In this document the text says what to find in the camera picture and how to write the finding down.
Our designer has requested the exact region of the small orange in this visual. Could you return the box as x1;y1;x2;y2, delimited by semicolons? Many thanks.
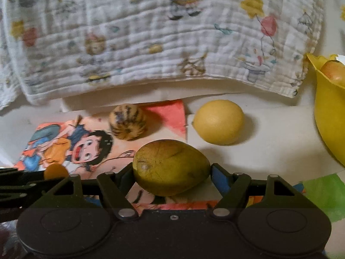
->
44;164;69;181

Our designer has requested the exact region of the white printed blanket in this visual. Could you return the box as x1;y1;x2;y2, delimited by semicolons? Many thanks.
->
0;0;325;111

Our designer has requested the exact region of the yellow plastic bowl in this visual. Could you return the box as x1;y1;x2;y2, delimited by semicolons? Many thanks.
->
306;53;345;168

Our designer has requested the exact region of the olive green oval fruit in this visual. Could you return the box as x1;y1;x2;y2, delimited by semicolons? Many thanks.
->
133;139;211;197

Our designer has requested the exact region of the cartoon printed table cover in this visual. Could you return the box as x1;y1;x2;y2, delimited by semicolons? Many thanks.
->
0;99;345;223

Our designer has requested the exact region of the yellow lemon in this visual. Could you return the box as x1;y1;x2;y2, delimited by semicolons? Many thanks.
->
192;100;245;145

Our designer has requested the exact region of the yellow red fruit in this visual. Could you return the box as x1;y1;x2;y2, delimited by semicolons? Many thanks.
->
321;60;345;87

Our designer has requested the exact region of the striped melon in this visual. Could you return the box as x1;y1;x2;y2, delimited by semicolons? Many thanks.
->
108;104;147;141

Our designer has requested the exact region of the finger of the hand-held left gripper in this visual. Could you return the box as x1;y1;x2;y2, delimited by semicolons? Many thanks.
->
0;182;38;213
0;167;46;182

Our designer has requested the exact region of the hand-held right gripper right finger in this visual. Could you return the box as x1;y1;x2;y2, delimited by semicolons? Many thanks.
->
209;163;310;220

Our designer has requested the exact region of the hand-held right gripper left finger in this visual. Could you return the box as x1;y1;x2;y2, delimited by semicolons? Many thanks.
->
35;163;139;220

